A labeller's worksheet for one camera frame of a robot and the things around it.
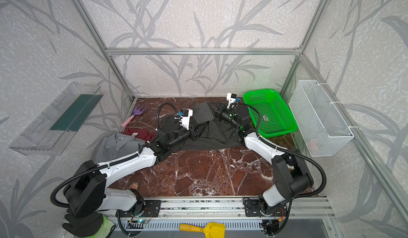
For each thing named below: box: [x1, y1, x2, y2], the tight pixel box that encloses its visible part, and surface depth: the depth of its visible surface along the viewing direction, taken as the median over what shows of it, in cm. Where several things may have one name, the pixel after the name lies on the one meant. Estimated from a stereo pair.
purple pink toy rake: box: [121, 104, 147, 127], surface depth 114 cm
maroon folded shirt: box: [120, 127, 157, 142], surface depth 101 cm
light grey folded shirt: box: [94, 131, 148, 165], surface depth 89 cm
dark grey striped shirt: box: [159, 102, 242, 151], surface depth 78 cm
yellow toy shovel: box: [179, 222, 226, 238], surface depth 68 cm
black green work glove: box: [62, 212, 116, 238], surface depth 70 cm
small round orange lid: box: [129, 181, 140, 191], surface depth 82 cm
